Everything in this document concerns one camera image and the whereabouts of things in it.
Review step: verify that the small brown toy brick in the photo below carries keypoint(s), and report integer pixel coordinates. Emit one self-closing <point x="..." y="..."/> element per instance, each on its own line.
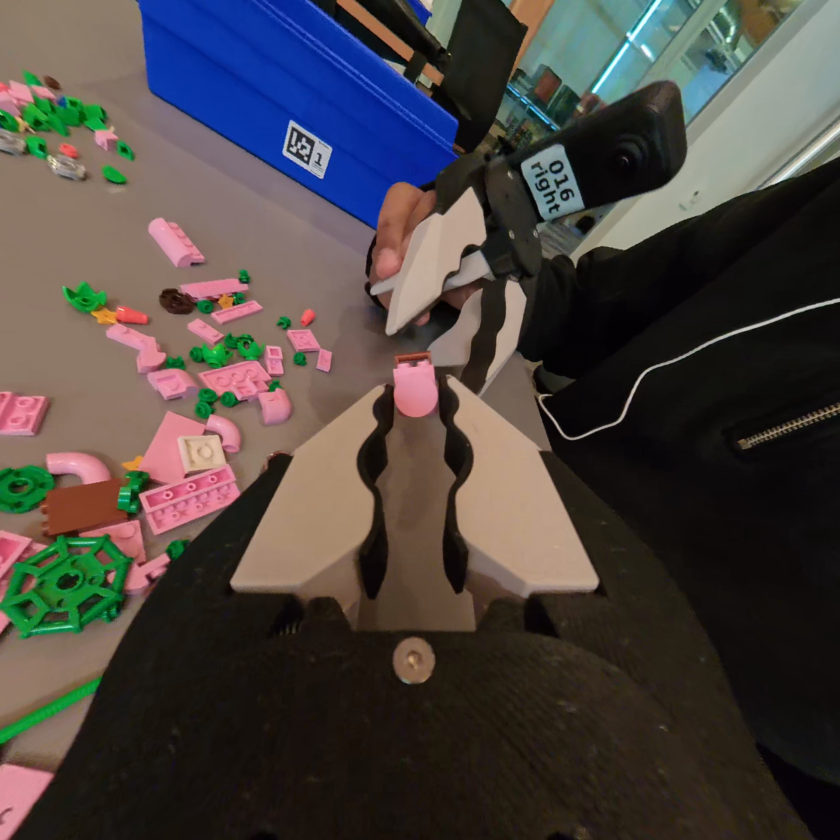
<point x="413" y="359"/>

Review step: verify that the cluster of tiny green pieces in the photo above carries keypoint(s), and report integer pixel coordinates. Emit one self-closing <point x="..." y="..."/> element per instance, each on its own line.
<point x="39" y="117"/>

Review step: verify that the green toy stick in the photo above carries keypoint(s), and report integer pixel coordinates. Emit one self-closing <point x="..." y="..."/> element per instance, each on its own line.
<point x="52" y="712"/>

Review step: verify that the person's right hand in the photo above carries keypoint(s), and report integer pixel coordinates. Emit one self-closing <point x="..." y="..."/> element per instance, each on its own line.
<point x="400" y="216"/>

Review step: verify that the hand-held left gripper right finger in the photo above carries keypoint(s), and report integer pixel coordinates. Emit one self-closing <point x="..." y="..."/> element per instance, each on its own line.
<point x="525" y="518"/>

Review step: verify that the blue storage bin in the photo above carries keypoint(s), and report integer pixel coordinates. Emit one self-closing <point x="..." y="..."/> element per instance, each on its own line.
<point x="262" y="79"/>

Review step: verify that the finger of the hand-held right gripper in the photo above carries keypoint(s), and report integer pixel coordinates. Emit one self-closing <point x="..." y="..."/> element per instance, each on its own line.
<point x="439" y="256"/>
<point x="515" y="321"/>

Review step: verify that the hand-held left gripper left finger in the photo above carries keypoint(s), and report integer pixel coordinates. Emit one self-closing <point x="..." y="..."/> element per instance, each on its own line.
<point x="308" y="518"/>

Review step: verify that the person's black jacket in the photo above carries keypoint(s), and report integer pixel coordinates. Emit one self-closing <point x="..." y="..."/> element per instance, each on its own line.
<point x="722" y="558"/>

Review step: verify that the pink round toy brick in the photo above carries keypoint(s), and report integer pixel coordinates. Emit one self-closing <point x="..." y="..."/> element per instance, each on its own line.
<point x="415" y="394"/>

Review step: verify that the person's right forearm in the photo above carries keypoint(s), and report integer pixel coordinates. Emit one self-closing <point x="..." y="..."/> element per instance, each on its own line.
<point x="656" y="289"/>

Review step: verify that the pink brown toy bricks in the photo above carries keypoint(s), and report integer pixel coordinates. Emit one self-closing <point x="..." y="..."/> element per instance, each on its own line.
<point x="190" y="499"/>

